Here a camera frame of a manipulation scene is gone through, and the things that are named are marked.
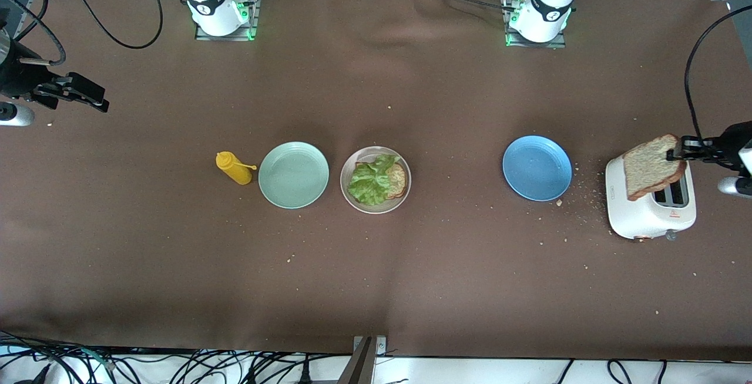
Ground brown bread slice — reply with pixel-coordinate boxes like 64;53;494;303
623;134;687;201
385;163;407;199

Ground yellow mustard squeeze bottle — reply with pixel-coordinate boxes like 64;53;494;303
216;151;257;186

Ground green lettuce leaf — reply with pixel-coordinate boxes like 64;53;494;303
347;154;402;207

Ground blue plate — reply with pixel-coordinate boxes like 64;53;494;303
502;136;572;201

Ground mint green plate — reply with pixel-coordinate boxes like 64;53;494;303
258;142;330;209

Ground beige plate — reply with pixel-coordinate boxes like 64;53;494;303
340;146;412;214

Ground white toaster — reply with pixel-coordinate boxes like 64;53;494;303
606;155;697;241

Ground brown tablecloth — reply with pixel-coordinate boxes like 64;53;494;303
0;0;752;362

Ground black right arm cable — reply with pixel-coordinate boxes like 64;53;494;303
0;0;164;68

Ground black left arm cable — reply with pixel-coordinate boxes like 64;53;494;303
684;5;752;138

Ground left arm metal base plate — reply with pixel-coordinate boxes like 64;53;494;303
502;0;568;49

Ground black floor cables pair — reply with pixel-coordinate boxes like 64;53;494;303
552;359;667;384

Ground black floor cable bundle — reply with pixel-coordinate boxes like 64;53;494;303
0;330;353;384

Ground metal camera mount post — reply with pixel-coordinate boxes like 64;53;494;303
338;336;387;384

